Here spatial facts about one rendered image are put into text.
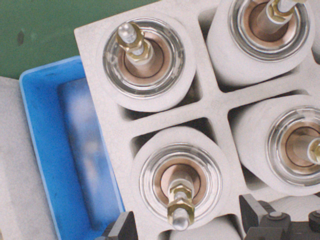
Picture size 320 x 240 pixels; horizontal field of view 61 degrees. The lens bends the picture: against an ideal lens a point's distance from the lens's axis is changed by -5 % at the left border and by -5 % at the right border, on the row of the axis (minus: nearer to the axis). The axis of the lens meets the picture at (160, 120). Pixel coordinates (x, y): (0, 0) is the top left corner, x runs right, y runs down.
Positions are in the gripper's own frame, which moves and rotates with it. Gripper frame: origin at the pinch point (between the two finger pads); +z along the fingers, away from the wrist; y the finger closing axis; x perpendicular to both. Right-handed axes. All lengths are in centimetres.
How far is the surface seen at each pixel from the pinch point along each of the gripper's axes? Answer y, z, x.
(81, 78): -15.8, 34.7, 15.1
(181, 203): -0.2, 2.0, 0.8
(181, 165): -0.1, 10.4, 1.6
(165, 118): -1.1, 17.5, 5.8
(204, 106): 3.5, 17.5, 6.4
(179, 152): 0.0, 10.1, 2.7
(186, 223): -0.1, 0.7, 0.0
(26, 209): -22.0, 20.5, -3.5
